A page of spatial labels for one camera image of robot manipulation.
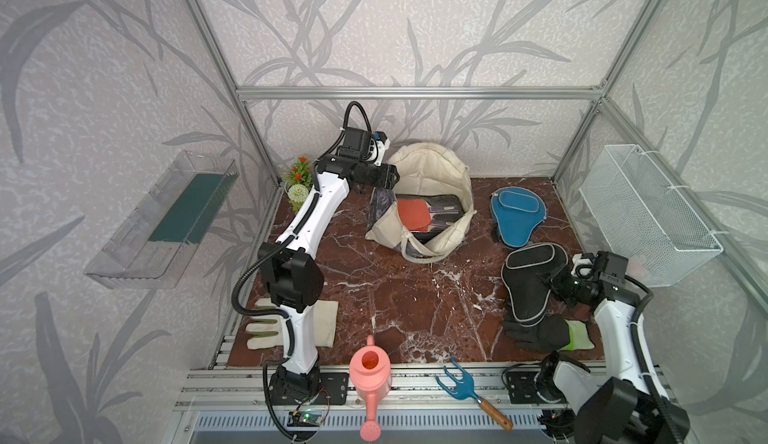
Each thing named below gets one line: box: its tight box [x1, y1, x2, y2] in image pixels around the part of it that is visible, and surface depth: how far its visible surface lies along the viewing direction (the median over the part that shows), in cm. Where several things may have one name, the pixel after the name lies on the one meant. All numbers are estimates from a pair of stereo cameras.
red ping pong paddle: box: [397, 198, 433, 232], surface depth 99 cm
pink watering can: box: [349, 335, 392, 442], surface depth 68 cm
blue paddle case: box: [490, 187, 547, 248], surface depth 109 cm
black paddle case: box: [501, 242, 569, 324], surface depth 84 cm
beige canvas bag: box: [366, 142, 476, 263], surface depth 92 cm
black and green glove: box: [503, 315, 595, 353], surface depth 83 cm
